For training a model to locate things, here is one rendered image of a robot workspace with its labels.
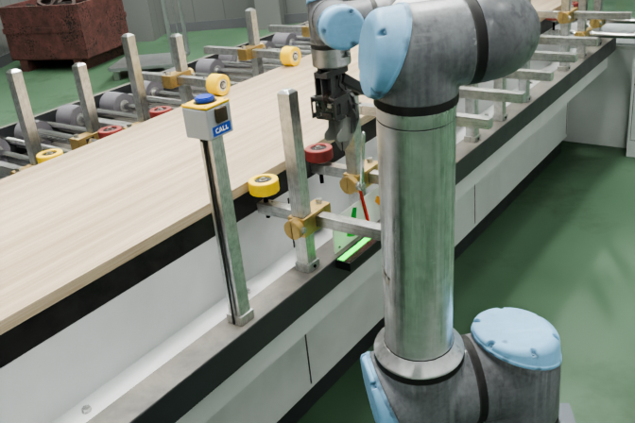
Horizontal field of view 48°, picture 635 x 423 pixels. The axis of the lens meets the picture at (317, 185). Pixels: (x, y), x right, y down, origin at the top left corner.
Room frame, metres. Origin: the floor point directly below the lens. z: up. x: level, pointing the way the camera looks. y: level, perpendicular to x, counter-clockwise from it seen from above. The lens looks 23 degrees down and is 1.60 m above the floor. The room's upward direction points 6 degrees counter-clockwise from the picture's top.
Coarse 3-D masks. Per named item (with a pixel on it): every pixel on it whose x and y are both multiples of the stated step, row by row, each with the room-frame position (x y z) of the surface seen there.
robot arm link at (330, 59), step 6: (312, 54) 1.60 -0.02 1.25; (318, 54) 1.57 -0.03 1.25; (324, 54) 1.57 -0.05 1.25; (330, 54) 1.56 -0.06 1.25; (336, 54) 1.56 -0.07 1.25; (342, 54) 1.57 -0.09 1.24; (348, 54) 1.57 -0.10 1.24; (312, 60) 1.60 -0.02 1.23; (318, 60) 1.57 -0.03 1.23; (324, 60) 1.57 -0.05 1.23; (330, 60) 1.56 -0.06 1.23; (336, 60) 1.56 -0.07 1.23; (342, 60) 1.57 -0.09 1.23; (348, 60) 1.58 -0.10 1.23; (318, 66) 1.58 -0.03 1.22; (324, 66) 1.57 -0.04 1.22; (330, 66) 1.56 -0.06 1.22; (336, 66) 1.56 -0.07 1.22; (342, 66) 1.57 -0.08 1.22
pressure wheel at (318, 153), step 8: (312, 144) 1.94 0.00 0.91; (320, 144) 1.94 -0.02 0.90; (328, 144) 1.93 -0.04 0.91; (312, 152) 1.88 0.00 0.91; (320, 152) 1.88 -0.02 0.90; (328, 152) 1.88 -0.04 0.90; (312, 160) 1.88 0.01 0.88; (320, 160) 1.87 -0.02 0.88; (328, 160) 1.88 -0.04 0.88; (320, 176) 1.91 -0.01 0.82
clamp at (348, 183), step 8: (368, 168) 1.80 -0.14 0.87; (376, 168) 1.83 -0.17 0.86; (344, 176) 1.78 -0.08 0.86; (352, 176) 1.76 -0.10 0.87; (368, 176) 1.79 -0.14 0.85; (344, 184) 1.76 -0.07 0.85; (352, 184) 1.74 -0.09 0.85; (368, 184) 1.79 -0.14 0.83; (344, 192) 1.76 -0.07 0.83; (352, 192) 1.75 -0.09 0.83
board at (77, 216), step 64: (128, 128) 2.31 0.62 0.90; (256, 128) 2.16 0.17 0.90; (320, 128) 2.10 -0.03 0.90; (0, 192) 1.84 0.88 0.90; (64, 192) 1.79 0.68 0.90; (128, 192) 1.74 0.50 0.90; (192, 192) 1.70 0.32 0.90; (0, 256) 1.44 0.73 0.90; (64, 256) 1.40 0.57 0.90; (128, 256) 1.41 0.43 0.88; (0, 320) 1.16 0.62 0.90
